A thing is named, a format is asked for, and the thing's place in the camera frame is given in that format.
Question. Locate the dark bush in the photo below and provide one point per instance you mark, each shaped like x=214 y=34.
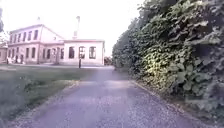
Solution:
x=107 y=60

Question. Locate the grey asphalt path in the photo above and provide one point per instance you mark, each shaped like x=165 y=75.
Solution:
x=106 y=106

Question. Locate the tall chimney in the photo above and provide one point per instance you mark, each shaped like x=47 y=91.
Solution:
x=77 y=26

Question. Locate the tall green hedge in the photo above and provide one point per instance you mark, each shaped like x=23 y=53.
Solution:
x=180 y=50

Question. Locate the pale pink building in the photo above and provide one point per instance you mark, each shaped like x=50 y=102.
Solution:
x=40 y=46

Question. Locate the grass area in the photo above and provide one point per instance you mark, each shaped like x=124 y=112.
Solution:
x=30 y=83

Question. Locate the dark post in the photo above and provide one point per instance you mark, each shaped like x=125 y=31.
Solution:
x=80 y=63

